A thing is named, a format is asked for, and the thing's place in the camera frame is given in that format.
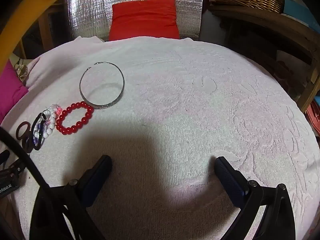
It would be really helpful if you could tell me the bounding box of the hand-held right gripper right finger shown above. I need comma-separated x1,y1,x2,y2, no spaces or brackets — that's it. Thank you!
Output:
214,156,304,240

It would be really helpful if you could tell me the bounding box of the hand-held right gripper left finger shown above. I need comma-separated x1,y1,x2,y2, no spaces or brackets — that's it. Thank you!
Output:
30,155,112,240

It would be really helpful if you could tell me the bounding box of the dark brown ring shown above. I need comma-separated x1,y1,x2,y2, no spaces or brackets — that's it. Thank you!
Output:
21,135,35,153
16,122,32,141

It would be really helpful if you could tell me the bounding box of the purple bead bracelet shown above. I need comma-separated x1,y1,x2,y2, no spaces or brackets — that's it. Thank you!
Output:
32,120,47,147

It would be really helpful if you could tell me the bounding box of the red bead bracelet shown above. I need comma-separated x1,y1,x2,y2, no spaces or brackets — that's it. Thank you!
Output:
56,101,95,135

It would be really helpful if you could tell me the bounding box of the black hair tie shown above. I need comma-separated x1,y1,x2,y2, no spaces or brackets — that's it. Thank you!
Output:
30,110,50,151

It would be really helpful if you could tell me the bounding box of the white bead bracelet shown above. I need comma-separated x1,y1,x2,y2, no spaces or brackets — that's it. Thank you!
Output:
34,112,58,139

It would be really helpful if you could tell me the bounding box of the silver bangle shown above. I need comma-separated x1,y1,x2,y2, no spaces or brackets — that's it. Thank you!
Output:
79,61,125,109

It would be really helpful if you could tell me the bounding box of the pink crystal bracelet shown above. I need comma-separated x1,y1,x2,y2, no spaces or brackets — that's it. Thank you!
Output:
49,104,63,118

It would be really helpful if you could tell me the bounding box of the pink cushion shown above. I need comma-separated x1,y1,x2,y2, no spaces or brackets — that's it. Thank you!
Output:
0,61,29,123

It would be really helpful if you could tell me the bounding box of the white towel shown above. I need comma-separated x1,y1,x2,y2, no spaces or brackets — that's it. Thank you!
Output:
0,36,320,240

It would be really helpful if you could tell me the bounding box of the red bag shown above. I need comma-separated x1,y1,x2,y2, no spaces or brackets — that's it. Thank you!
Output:
306,100,320,137

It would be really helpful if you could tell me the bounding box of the gold crumpled cloth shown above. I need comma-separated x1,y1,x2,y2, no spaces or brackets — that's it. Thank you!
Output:
14,57,32,80

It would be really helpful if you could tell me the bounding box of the wooden shelf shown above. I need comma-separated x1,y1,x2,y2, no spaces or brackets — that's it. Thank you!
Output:
207,5,320,113

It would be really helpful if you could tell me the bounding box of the wooden cabinet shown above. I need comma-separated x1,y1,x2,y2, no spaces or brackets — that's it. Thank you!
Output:
21,2,73,58

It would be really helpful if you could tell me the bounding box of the red cushion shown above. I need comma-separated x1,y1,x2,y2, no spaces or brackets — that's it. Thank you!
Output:
109,0,180,41

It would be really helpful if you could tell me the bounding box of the silver foil insulation sheet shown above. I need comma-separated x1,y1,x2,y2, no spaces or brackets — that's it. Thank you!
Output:
65,0,203,42

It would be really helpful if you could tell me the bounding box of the teal box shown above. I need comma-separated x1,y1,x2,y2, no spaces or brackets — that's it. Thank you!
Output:
284,0,318,28

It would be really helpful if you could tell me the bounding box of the black cable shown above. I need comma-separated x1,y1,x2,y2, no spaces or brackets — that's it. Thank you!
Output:
0,127,75,240

